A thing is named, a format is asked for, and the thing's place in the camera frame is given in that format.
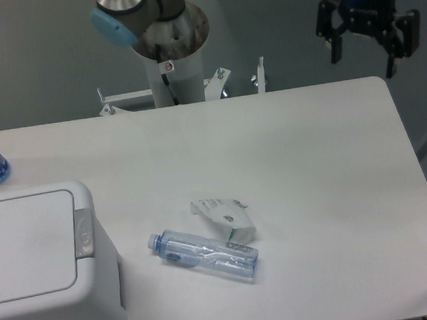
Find crumpled white paper carton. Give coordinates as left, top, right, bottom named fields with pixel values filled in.
left=190, top=198, right=256, bottom=245

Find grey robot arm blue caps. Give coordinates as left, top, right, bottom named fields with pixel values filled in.
left=90, top=0, right=420, bottom=78

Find black cable on pedestal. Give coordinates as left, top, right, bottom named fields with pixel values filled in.
left=154, top=41, right=180, bottom=108

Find white push-button trash can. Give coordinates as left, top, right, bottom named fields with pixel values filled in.
left=0, top=181, right=127, bottom=320

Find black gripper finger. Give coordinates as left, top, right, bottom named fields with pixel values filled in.
left=315, top=0, right=347, bottom=64
left=379, top=9, right=420, bottom=79

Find crushed clear plastic bottle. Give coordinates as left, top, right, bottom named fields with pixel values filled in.
left=148, top=230, right=259, bottom=280

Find white metal base frame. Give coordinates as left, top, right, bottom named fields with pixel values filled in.
left=97, top=56, right=268, bottom=116

